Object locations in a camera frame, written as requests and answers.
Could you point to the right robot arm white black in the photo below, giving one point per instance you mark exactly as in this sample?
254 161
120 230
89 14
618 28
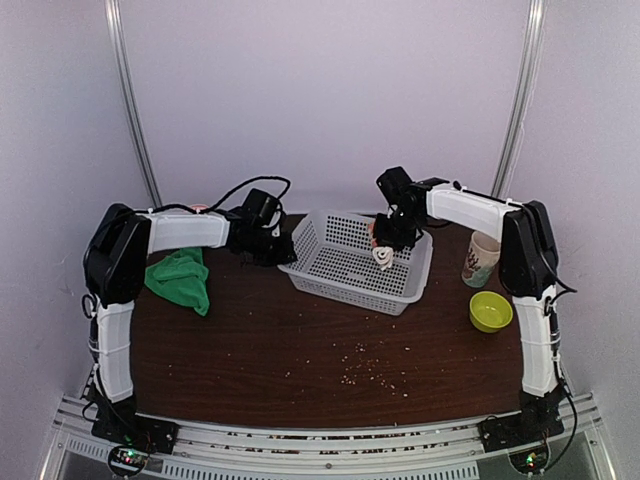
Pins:
527 268

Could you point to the right aluminium frame post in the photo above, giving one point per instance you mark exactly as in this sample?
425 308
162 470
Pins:
530 58

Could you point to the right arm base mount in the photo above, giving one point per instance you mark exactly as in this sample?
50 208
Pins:
520 435

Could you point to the orange rabbit pattern towel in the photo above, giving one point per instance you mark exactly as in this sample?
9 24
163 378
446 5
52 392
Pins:
382 255

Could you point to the ceramic mug floral pattern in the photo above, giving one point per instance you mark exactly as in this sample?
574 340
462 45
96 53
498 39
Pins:
481 259

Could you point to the white plastic mesh basket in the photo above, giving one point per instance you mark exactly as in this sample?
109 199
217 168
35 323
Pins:
335 261

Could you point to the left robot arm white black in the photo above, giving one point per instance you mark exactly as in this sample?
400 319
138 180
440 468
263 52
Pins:
115 262

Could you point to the left aluminium frame post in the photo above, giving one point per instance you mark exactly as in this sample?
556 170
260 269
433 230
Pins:
117 36

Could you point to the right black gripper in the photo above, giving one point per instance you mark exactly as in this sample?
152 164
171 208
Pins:
384 238

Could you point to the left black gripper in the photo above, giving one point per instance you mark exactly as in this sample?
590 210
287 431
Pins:
287 254

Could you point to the aluminium frame post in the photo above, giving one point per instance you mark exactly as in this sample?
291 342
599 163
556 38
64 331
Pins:
530 58
117 36

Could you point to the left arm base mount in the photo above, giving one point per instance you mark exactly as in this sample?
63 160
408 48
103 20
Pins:
131 451

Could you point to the aluminium front rail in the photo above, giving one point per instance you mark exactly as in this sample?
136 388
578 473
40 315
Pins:
443 450

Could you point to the green microfiber towel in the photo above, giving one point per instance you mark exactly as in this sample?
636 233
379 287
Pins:
180 278

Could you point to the lime green bowl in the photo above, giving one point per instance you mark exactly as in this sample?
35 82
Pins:
490 312

